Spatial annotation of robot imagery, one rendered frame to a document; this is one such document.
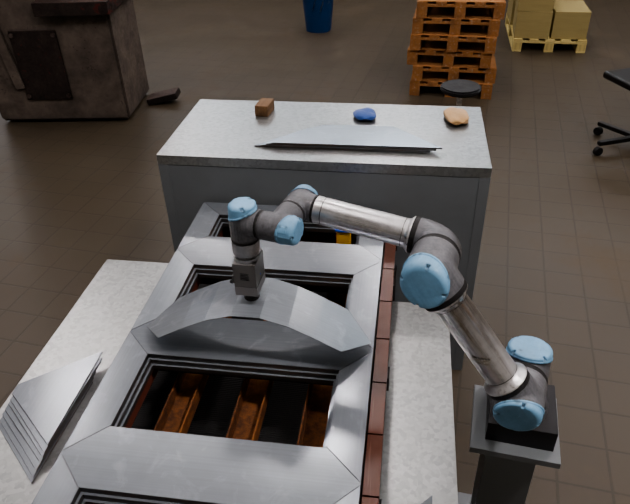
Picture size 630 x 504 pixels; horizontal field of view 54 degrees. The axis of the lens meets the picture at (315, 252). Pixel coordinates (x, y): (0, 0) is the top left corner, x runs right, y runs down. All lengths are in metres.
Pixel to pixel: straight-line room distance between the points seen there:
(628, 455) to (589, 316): 0.86
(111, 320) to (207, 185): 0.70
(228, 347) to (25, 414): 0.59
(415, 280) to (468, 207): 1.09
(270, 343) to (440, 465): 0.58
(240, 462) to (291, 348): 0.40
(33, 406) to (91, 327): 0.38
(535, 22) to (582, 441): 5.29
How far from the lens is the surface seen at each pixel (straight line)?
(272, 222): 1.54
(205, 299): 1.83
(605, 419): 3.00
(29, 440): 1.91
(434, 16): 5.88
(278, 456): 1.58
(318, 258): 2.17
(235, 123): 2.78
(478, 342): 1.53
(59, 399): 1.96
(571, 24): 7.46
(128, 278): 2.40
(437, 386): 1.99
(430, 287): 1.42
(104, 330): 2.19
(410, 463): 1.80
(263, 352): 1.83
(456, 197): 2.45
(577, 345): 3.30
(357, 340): 1.78
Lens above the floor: 2.12
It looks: 35 degrees down
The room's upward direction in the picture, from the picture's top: 2 degrees counter-clockwise
